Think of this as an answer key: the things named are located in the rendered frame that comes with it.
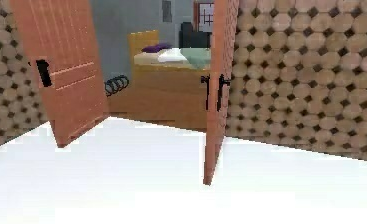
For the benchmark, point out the wooden bed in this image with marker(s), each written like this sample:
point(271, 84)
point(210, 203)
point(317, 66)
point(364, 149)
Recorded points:
point(164, 93)

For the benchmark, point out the orange room door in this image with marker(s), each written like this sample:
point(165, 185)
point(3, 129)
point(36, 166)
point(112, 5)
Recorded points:
point(218, 100)
point(67, 66)

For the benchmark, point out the white pillow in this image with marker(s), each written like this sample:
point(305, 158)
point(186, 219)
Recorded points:
point(171, 56)

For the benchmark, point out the green blanket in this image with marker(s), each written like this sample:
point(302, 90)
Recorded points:
point(197, 56)

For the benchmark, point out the purple pillow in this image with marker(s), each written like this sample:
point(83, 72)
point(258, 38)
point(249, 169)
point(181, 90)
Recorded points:
point(156, 47)

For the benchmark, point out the black armchair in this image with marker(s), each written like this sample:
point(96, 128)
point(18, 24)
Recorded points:
point(192, 37)

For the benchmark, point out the window with dark frame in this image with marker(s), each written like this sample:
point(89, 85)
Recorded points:
point(205, 16)

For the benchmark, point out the grey framed wall picture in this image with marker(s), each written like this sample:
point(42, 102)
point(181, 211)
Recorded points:
point(167, 11)

